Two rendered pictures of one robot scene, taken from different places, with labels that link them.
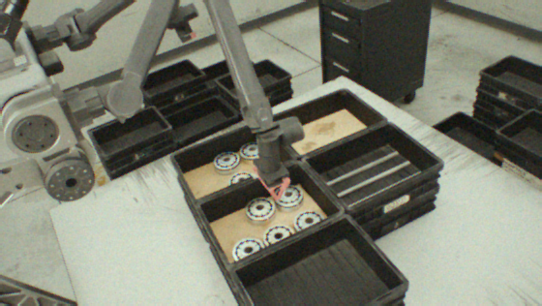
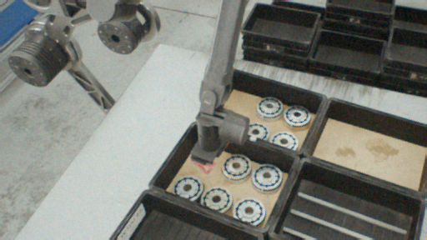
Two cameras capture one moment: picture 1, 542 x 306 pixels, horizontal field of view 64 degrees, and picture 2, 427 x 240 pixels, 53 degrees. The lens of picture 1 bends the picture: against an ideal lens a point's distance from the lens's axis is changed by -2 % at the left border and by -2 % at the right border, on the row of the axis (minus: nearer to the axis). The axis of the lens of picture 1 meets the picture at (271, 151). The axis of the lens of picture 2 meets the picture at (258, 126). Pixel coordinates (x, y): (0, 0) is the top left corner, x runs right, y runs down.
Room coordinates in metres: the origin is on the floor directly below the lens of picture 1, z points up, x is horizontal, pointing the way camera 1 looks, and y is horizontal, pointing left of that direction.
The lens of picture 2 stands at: (0.52, -0.57, 2.03)
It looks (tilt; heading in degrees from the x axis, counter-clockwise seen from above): 49 degrees down; 45
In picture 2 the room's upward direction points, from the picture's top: straight up
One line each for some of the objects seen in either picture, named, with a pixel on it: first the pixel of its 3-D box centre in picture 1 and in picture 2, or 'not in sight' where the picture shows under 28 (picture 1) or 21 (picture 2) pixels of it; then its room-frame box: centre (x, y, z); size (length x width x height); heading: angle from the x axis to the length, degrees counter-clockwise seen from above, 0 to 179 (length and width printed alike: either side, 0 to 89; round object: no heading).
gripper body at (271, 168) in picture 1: (269, 161); (209, 138); (0.92, 0.01, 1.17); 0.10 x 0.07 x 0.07; 21
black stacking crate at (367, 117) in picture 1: (325, 132); (369, 152); (1.40, -0.22, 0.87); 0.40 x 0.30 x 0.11; 111
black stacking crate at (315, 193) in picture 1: (269, 221); (227, 182); (0.98, 0.04, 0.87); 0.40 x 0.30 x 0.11; 111
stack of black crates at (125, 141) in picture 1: (141, 160); (279, 52); (2.04, 0.76, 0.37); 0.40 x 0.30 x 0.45; 117
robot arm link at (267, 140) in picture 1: (269, 141); (211, 124); (0.92, 0.00, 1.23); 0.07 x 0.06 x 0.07; 115
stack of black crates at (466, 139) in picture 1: (467, 152); not in sight; (1.82, -1.10, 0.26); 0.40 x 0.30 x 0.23; 27
